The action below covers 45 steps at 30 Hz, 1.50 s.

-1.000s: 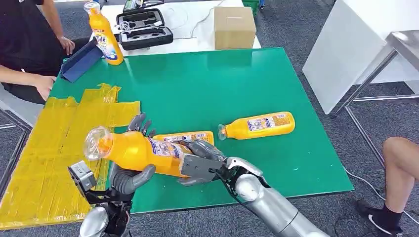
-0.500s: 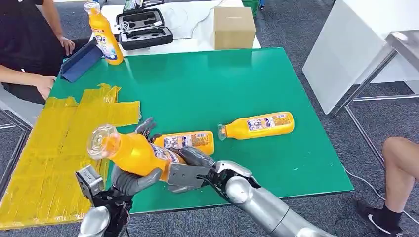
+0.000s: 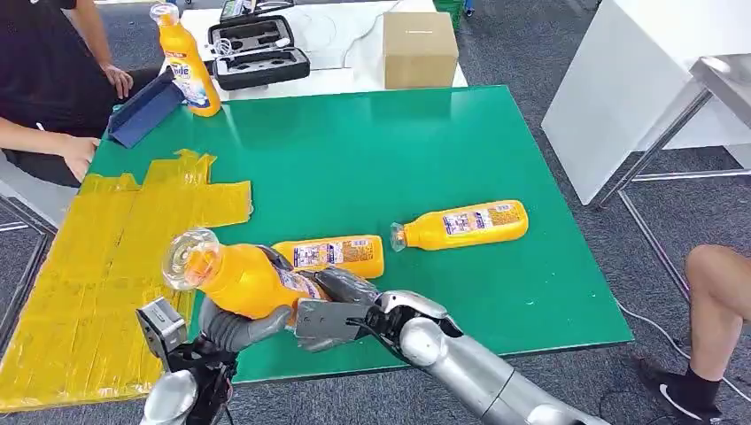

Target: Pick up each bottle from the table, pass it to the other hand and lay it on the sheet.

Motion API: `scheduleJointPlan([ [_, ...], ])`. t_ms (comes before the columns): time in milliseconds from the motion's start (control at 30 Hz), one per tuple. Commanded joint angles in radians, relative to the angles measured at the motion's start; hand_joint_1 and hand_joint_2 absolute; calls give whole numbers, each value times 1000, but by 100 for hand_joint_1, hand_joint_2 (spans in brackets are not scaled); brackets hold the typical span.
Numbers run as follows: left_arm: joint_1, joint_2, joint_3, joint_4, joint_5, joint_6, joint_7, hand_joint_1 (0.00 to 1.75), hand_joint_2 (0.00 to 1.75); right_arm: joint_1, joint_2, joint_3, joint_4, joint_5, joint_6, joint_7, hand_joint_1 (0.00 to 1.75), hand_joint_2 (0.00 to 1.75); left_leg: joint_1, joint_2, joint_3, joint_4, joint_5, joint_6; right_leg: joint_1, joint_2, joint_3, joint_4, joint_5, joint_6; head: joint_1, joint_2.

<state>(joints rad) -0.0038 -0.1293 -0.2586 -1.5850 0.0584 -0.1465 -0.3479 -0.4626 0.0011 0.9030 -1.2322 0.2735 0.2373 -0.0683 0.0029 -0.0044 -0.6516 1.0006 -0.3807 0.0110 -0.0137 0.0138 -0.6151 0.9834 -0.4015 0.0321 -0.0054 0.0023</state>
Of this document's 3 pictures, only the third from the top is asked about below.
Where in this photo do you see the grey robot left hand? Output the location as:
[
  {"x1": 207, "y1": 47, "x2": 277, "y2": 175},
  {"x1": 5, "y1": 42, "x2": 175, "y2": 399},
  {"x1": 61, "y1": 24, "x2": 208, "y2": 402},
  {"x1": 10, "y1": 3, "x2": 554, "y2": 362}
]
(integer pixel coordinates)
[{"x1": 197, "y1": 297, "x2": 295, "y2": 354}]

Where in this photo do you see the person's left hand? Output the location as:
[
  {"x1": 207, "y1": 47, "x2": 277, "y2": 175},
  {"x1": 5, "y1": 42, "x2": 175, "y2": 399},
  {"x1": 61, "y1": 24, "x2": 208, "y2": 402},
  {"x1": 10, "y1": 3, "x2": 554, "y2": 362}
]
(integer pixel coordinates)
[{"x1": 102, "y1": 63, "x2": 135, "y2": 100}]

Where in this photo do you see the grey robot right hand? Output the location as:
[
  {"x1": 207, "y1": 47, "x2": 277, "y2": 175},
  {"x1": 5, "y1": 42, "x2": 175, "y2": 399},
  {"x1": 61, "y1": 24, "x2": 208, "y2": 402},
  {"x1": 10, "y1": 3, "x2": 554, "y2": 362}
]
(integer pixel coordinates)
[{"x1": 258, "y1": 244, "x2": 383, "y2": 306}]

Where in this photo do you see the person's right hand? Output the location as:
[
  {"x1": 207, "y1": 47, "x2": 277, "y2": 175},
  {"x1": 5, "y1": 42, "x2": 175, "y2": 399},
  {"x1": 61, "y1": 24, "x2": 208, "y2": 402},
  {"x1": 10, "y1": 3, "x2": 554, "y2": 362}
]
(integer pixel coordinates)
[{"x1": 58, "y1": 135, "x2": 102, "y2": 183}]

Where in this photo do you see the orange drink bottle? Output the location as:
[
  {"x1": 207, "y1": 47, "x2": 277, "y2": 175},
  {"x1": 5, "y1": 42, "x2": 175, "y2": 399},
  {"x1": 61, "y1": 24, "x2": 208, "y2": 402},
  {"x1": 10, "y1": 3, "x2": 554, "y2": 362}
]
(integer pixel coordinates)
[
  {"x1": 390, "y1": 199, "x2": 530, "y2": 252},
  {"x1": 272, "y1": 234, "x2": 385, "y2": 281},
  {"x1": 161, "y1": 227, "x2": 329, "y2": 322},
  {"x1": 149, "y1": 2, "x2": 222, "y2": 119}
]

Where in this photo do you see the blue tablet folder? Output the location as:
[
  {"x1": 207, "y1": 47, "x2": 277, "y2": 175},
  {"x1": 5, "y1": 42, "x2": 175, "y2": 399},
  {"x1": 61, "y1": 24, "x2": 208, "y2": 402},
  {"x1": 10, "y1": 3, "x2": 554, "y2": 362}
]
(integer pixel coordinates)
[{"x1": 107, "y1": 69, "x2": 186, "y2": 149}]

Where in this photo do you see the white bench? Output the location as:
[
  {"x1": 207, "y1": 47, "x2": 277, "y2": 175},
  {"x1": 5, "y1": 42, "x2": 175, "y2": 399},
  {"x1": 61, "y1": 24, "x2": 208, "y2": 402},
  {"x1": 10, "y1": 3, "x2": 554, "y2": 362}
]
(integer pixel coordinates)
[{"x1": 0, "y1": 153, "x2": 79, "y2": 230}]

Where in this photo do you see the person in black top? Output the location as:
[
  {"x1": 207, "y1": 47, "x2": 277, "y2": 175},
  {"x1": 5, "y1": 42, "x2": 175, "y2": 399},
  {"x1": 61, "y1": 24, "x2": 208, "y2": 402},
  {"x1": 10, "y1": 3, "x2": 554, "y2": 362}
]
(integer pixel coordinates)
[{"x1": 0, "y1": 0, "x2": 135, "y2": 189}]

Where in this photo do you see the yellow taped sheet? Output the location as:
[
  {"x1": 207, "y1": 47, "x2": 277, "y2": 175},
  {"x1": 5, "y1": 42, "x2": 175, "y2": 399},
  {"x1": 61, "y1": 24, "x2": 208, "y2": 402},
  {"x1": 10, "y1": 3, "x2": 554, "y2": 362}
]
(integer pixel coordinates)
[{"x1": 0, "y1": 149, "x2": 254, "y2": 412}]

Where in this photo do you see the green table mat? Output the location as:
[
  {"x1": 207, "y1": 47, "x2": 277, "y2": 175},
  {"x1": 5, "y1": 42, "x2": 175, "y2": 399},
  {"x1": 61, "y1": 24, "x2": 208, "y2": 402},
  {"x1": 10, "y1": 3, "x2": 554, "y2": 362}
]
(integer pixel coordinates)
[{"x1": 88, "y1": 84, "x2": 635, "y2": 385}]

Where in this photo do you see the open black foam case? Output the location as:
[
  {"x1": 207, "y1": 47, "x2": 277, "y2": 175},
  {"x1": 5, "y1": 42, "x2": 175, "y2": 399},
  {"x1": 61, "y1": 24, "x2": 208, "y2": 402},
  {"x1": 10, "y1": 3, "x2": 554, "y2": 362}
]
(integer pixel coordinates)
[{"x1": 207, "y1": 15, "x2": 311, "y2": 91}]

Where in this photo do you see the white table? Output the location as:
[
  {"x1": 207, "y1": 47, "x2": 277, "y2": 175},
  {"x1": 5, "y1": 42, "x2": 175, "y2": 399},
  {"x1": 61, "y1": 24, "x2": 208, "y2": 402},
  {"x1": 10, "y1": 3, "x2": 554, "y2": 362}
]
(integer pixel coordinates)
[{"x1": 175, "y1": 0, "x2": 468, "y2": 104}]

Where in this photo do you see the brown cardboard box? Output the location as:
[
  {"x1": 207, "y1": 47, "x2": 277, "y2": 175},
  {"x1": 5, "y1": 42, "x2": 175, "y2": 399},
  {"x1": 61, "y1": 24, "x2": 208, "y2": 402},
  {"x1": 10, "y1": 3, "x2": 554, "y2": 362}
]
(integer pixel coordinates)
[{"x1": 382, "y1": 12, "x2": 460, "y2": 90}]

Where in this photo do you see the green crate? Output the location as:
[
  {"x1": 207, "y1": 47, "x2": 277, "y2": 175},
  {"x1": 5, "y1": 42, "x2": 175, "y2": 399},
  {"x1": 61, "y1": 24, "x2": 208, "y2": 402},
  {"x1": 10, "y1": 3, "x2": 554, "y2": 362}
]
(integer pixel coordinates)
[{"x1": 432, "y1": 0, "x2": 467, "y2": 32}]

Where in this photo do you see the white board panel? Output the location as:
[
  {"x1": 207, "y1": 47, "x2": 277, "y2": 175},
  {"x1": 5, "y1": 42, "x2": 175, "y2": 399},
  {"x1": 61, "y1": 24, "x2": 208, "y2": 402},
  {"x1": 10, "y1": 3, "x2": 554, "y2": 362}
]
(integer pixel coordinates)
[{"x1": 540, "y1": 0, "x2": 751, "y2": 206}]

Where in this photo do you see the black sneaker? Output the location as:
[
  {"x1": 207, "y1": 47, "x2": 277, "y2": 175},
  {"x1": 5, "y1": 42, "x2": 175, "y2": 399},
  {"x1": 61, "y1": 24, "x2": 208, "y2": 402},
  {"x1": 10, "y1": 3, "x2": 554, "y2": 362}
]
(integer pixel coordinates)
[{"x1": 639, "y1": 358, "x2": 725, "y2": 425}]

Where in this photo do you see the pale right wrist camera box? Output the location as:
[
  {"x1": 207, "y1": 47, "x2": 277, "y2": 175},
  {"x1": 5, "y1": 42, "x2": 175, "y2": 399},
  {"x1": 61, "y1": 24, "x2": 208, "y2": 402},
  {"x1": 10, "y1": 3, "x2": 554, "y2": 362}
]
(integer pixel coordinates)
[{"x1": 293, "y1": 297, "x2": 376, "y2": 353}]

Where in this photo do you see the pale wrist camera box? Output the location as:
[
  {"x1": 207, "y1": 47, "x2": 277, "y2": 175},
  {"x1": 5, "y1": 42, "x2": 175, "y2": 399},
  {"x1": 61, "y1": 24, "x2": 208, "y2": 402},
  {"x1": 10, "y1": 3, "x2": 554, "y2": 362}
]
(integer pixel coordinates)
[
  {"x1": 293, "y1": 297, "x2": 376, "y2": 353},
  {"x1": 135, "y1": 297, "x2": 189, "y2": 369}
]

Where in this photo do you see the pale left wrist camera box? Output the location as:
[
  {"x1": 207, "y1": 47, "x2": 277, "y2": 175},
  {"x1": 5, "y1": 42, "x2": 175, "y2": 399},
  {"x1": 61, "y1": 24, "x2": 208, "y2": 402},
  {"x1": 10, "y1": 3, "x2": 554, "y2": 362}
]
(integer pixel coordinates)
[{"x1": 135, "y1": 297, "x2": 189, "y2": 369}]

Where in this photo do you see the grey metal floor frame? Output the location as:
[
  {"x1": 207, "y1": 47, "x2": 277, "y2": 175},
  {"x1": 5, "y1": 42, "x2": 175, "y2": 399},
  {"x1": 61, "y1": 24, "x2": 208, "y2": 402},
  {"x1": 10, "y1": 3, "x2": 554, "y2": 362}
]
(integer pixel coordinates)
[{"x1": 0, "y1": 196, "x2": 60, "y2": 353}]

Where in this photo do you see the white cable on table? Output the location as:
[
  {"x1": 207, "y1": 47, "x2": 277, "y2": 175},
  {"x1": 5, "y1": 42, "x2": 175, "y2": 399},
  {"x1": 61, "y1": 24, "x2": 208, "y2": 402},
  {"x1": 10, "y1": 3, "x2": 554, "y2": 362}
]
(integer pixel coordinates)
[{"x1": 342, "y1": 1, "x2": 405, "y2": 66}]

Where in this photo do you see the black floor cable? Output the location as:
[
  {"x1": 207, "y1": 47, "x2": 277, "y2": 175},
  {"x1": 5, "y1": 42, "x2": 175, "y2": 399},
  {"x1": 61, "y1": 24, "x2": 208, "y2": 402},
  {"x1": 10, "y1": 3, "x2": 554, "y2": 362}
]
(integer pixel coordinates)
[{"x1": 598, "y1": 390, "x2": 676, "y2": 425}]

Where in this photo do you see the white floor cable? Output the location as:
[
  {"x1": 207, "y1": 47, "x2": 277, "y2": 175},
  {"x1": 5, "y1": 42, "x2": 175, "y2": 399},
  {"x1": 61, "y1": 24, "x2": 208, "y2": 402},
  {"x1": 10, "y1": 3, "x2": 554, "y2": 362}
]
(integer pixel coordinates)
[{"x1": 616, "y1": 302, "x2": 751, "y2": 406}]

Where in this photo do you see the steel frame table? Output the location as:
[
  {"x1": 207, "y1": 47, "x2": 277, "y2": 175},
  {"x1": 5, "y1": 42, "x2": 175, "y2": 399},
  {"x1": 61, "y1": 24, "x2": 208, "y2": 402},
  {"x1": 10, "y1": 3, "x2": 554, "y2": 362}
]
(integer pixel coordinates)
[{"x1": 592, "y1": 55, "x2": 751, "y2": 303}]

